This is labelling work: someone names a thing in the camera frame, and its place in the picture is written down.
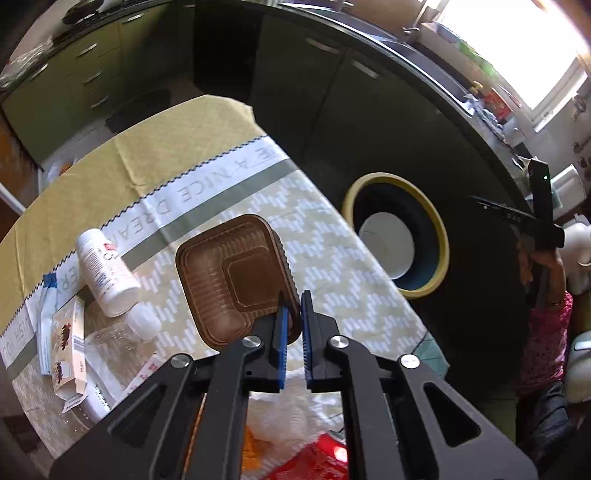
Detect steel double sink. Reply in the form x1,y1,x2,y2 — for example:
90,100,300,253
351,9,477,117

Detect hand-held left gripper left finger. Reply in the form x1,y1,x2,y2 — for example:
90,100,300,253
50,291,301,480

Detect dark cloth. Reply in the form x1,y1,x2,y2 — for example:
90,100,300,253
521,382,579,463

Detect clear plastic bag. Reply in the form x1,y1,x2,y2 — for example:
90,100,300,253
0,41,57,89

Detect clear plastic bottle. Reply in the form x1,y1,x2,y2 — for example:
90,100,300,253
83,323,160,370

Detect tall steel faucet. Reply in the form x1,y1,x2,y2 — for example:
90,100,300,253
401,0,435,38

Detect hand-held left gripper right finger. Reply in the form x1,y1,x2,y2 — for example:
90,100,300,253
300,290,539,480

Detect white tissue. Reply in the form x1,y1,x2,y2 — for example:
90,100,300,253
247,390,345,444

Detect green sink base cabinet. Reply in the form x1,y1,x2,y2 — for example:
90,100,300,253
194,7,532,370

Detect orange wrapper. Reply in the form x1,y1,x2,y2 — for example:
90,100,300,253
240,425,269,477

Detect white plastic bottle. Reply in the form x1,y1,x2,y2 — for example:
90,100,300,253
75,229,142,318

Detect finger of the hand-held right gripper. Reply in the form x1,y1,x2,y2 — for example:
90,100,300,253
471,196,537,223

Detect black stone countertop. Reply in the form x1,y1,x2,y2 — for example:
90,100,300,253
0,0,539,213

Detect white plastic jug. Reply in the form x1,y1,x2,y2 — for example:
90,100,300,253
560,220,591,296

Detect yellow green patterned tablecloth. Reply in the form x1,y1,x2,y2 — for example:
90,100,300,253
0,95,451,457

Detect brown plastic food tray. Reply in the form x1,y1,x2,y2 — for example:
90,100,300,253
175,213,302,350

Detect red snack packet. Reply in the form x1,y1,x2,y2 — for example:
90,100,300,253
270,431,350,480

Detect blue and white packet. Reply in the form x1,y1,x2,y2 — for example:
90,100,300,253
38,273,61,376

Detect person's right hand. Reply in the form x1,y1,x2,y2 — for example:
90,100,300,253
516,237,568,303

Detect small printed carton box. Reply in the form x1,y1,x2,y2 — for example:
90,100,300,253
51,300,89,401

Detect kitchen window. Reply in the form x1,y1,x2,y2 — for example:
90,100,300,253
434,0,591,126

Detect yellow rimmed trash bin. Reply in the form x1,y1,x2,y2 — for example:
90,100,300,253
342,172,450,301

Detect green drawer base cabinet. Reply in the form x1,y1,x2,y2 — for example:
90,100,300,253
0,0,195,163

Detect white red printed wrapper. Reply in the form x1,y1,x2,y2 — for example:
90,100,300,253
121,353,161,400

